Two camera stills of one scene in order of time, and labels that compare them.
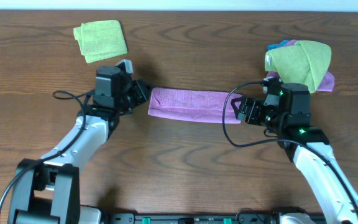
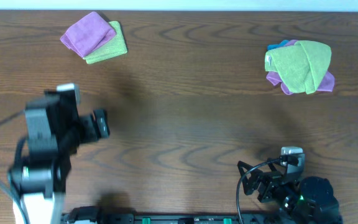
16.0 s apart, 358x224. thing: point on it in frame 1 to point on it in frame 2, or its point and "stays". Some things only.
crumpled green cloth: [304, 62] stays
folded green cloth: [100, 40] stays
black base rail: [192, 218] stays
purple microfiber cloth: [198, 104] to [88, 34]
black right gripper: [257, 104] to [271, 180]
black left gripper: [140, 92] to [100, 123]
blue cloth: [282, 43] stays
